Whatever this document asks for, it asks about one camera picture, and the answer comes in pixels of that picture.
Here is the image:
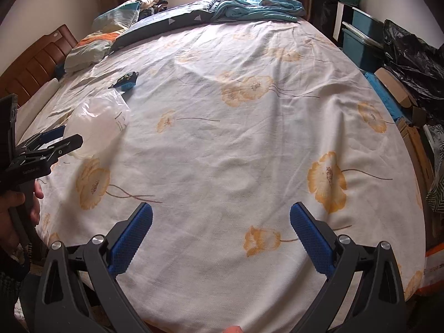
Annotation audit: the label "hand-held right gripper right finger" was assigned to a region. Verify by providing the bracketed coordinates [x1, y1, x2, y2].
[289, 202, 407, 333]

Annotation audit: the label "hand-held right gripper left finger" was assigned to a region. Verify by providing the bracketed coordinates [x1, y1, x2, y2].
[35, 202, 154, 333]

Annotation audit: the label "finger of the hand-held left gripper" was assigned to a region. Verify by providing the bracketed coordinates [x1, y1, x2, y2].
[33, 134, 84, 163]
[19, 125, 67, 151]

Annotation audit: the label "translucent plastic bag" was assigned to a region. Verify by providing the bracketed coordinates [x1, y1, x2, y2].
[64, 93, 132, 159]

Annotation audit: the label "person's left hand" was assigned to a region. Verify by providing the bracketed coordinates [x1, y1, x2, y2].
[0, 180, 45, 254]

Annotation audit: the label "white foam pillow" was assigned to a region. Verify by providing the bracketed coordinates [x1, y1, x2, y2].
[16, 78, 62, 137]

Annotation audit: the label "brown wooden headboard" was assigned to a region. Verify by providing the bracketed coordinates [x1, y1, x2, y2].
[0, 24, 79, 109]

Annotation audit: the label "crumpled foil wrapper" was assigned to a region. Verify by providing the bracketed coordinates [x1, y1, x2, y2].
[108, 71, 138, 87]

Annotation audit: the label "striped orange grey pillow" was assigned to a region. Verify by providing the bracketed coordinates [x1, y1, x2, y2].
[64, 33, 116, 74]

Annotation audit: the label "orange white package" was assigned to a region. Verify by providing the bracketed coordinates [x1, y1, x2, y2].
[415, 246, 444, 296]

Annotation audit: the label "floral white bed sheet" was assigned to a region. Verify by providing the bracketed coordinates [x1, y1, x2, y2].
[16, 16, 427, 333]

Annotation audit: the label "flattened cardboard boxes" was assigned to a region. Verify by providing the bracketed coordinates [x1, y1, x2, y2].
[396, 117, 438, 217]

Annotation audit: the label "floral blue cream pillow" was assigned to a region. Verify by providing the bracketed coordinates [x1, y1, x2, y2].
[92, 0, 164, 34]

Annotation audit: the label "patterned grey cloth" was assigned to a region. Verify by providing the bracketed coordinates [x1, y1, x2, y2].
[424, 125, 444, 213]

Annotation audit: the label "dark blue quilt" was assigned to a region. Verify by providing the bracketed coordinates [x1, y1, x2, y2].
[111, 0, 223, 51]

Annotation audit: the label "blue foam mat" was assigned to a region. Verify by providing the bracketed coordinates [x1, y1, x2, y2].
[364, 72, 403, 123]

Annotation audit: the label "dark clothing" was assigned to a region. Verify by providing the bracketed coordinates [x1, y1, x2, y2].
[139, 0, 170, 19]

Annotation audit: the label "teal storage box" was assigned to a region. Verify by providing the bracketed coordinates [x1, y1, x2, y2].
[351, 7, 386, 44]
[342, 28, 385, 74]

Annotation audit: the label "black plastic bag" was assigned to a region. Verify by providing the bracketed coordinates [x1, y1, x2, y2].
[382, 19, 444, 119]

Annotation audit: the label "white board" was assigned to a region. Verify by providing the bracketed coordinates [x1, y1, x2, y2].
[332, 2, 355, 43]

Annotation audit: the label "teal blanket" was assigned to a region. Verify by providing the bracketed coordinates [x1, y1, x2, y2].
[210, 0, 308, 24]

